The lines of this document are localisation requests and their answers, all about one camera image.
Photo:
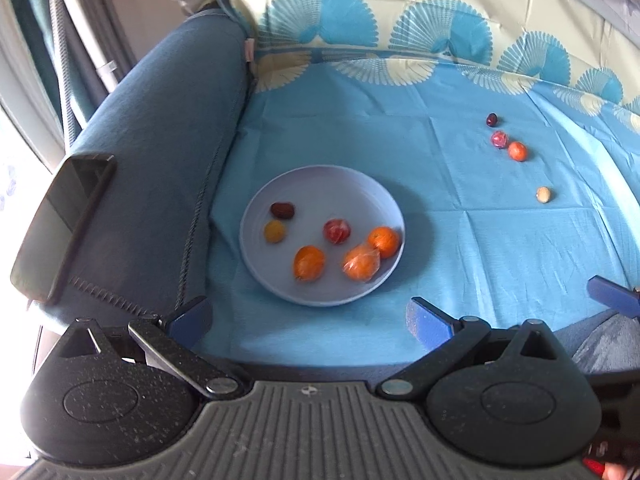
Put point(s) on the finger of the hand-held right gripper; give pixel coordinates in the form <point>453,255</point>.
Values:
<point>610,292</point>

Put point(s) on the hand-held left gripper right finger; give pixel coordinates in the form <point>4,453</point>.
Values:
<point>427,320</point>

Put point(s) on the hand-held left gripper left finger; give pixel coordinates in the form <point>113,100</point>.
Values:
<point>192,312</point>

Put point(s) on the plastic-wrapped tangerine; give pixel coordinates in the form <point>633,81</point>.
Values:
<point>361,262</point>

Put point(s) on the orange tangerine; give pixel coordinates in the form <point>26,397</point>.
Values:
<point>308,262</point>
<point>385,241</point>
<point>517,151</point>

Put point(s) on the small yellow fruit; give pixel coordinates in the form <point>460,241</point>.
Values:
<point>274,231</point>

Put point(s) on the dark red fruit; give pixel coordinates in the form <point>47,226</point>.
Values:
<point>281,210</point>

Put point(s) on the light blue plate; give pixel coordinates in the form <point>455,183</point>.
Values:
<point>320,200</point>

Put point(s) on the grey-blue cloth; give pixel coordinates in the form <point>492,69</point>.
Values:
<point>610,340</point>

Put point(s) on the blue fan-patterned cloth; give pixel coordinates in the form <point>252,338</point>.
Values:
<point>450,235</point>

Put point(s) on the small tan fruit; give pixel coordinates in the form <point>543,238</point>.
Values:
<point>544,194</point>

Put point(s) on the black smartphone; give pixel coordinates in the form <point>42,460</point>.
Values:
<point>60,225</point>

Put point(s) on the pink wrapped fruit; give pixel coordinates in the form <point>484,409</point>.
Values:
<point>499,139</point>

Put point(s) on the dark purple plum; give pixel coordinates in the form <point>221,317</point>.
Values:
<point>492,120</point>

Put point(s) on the white steamer pole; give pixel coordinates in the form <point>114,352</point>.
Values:
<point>106,66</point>

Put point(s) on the pink sofa tag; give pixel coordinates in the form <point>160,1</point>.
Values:
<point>248,50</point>

